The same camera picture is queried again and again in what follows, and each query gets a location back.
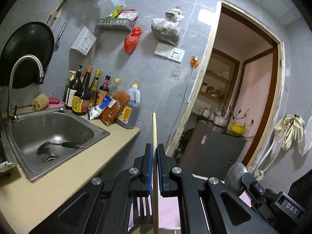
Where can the grey cabinet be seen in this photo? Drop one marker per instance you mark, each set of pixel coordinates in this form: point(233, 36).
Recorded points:
point(212, 151)

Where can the clear hanging plastic bag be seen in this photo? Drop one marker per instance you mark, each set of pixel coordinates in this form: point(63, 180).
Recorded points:
point(306, 141)

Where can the wooden board with knife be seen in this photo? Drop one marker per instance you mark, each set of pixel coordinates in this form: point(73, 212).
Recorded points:
point(58, 8)

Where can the wooden shelf unit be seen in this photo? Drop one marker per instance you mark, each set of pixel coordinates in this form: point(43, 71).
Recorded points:
point(219, 78)

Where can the beige kitchen countertop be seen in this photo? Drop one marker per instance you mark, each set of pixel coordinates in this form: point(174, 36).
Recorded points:
point(85, 170)

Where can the orange noodle packet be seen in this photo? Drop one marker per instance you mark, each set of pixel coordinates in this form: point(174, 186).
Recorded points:
point(115, 109)

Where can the green bottle with yellow pump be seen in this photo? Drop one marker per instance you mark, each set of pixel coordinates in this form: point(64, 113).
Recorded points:
point(67, 95)

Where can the metal faucet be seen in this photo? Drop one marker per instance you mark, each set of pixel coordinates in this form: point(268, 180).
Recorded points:
point(24, 59)

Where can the large cooking oil jug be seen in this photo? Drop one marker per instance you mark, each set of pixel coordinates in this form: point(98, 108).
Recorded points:
point(132, 107)

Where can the metal spoon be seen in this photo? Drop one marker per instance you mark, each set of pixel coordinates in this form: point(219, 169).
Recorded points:
point(234, 178)

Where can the dark pump bottle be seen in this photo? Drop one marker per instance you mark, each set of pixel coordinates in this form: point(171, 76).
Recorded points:
point(74, 87)

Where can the wooden chopstick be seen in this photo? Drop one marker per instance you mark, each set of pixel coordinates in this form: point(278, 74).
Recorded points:
point(154, 131)

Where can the loofah sponge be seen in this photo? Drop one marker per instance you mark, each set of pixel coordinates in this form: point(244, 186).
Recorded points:
point(41, 101)

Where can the clear bag of dried goods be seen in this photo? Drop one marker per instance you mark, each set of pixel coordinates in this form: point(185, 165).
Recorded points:
point(167, 29)

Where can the small white wall basket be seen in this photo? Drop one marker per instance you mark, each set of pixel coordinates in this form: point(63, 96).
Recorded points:
point(84, 41)

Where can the blue and white packet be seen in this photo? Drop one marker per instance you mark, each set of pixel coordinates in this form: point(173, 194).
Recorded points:
point(100, 108)

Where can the soy sauce bottle yellow label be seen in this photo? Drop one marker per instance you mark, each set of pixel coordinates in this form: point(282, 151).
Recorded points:
point(81, 102)

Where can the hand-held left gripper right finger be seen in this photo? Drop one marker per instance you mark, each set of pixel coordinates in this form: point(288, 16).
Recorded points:
point(160, 170)

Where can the metal pot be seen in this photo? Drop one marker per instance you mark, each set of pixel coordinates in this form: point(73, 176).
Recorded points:
point(221, 120)

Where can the tied cloth rag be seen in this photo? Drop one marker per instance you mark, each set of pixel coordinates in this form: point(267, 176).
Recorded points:
point(257, 173)

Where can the cream rubber gloves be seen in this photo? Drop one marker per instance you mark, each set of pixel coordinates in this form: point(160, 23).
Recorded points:
point(291, 131)

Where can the dark bottle with yellow cap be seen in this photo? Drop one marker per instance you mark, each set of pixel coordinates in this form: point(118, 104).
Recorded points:
point(95, 87)

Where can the worn door frame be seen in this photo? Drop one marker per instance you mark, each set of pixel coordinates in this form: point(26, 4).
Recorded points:
point(214, 41)

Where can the grey wall shelf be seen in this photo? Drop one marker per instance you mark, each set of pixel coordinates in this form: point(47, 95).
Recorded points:
point(115, 24)

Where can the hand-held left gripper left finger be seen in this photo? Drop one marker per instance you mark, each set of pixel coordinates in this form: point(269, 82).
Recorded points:
point(150, 170)

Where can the red plastic bag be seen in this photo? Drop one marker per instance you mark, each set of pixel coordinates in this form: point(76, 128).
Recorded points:
point(132, 40)

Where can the metal peeler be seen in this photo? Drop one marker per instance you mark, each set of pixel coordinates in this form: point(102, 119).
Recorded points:
point(61, 35)

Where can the yellow bowl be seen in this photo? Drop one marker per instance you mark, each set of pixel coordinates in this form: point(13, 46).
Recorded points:
point(237, 128)

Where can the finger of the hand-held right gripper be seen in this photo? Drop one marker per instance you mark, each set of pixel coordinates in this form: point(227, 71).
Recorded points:
point(252, 184)

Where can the steel sink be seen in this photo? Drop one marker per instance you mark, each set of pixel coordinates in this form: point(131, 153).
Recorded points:
point(56, 136)

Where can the white wall switch and socket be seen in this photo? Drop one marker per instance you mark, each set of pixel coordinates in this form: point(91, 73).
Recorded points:
point(169, 52)

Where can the clear bottle with yellow cap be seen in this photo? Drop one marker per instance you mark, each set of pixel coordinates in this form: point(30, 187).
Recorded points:
point(114, 87)

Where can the snack packets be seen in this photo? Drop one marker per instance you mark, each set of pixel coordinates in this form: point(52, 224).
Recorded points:
point(124, 13)

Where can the black frying pan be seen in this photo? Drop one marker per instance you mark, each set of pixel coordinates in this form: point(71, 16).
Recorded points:
point(24, 53)

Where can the dark bottle with red cap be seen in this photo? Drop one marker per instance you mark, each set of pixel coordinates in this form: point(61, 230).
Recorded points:
point(103, 89)

